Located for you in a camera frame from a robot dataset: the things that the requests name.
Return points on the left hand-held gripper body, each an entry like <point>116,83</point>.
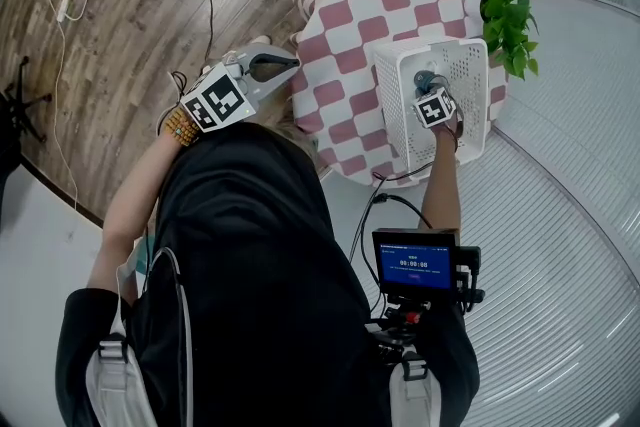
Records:
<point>217,97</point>

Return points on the small monitor blue screen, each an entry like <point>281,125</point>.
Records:
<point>415,265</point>

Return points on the person's right forearm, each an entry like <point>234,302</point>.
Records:
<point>442,185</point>

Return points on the green potted plant white pot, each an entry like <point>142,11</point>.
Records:
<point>507,25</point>

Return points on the black office chair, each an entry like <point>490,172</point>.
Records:
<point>25,102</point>

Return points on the person's black shirt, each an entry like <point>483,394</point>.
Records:
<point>260,240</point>

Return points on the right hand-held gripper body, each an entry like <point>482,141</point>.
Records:
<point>434,109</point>

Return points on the round table, checkered cloth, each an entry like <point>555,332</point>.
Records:
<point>360,25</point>

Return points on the white plastic basket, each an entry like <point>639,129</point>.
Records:
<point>395,115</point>

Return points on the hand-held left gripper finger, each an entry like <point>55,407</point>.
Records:
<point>267,85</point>
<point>272,51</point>

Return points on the person's left forearm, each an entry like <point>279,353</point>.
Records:
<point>140,185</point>

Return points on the person's left white shoe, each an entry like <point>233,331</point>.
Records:
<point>261,40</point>

